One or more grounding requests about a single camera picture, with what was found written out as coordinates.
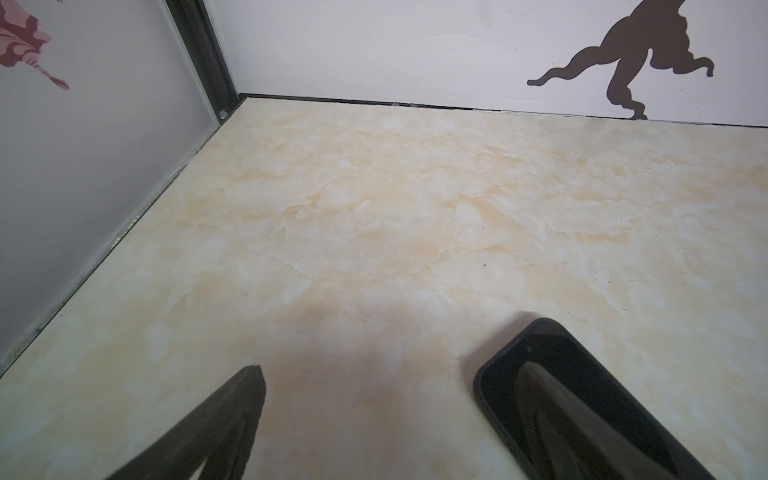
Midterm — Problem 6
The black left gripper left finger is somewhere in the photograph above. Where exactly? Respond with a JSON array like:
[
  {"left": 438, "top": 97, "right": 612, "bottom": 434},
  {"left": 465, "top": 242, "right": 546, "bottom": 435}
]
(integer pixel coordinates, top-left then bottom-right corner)
[{"left": 110, "top": 365, "right": 267, "bottom": 479}]

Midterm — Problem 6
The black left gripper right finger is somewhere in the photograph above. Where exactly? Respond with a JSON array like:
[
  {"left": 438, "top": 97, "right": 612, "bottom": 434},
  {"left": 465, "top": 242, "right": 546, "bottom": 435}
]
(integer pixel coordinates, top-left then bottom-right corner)
[{"left": 515, "top": 362, "right": 674, "bottom": 479}]

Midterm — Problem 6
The black smartphone on table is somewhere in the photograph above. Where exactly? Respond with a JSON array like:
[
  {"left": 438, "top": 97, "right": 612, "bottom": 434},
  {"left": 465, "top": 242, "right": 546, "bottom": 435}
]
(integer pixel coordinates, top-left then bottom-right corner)
[{"left": 465, "top": 315, "right": 712, "bottom": 479}]

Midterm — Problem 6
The black vertical frame post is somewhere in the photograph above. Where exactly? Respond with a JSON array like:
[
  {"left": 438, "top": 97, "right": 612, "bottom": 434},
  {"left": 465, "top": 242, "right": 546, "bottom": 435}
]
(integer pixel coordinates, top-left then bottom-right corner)
[{"left": 165, "top": 0, "right": 240, "bottom": 124}]

